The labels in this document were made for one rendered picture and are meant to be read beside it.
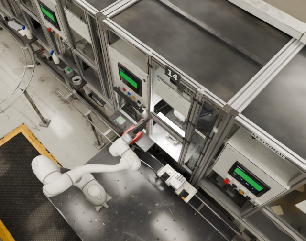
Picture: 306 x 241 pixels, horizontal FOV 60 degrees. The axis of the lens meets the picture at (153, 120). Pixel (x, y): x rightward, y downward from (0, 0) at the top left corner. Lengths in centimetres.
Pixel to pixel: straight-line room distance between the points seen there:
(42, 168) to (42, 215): 156
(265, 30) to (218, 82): 59
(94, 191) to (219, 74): 144
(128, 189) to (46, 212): 120
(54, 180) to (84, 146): 177
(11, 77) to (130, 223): 306
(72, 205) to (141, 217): 65
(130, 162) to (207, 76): 89
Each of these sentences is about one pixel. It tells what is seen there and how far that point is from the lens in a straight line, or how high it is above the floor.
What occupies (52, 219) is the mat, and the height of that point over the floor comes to 1.
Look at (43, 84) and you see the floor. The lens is 440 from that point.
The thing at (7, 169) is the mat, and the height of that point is 1.
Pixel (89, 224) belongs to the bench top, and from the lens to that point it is 265.
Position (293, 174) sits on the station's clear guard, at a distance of 162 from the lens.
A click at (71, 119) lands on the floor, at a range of 391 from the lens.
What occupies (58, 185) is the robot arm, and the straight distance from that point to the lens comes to 194.
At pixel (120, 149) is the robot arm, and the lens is 211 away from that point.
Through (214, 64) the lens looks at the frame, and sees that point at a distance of 172.
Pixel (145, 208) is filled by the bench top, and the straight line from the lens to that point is 262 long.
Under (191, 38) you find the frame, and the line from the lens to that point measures 185.
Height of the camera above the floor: 324
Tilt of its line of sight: 60 degrees down
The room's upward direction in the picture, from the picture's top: 2 degrees clockwise
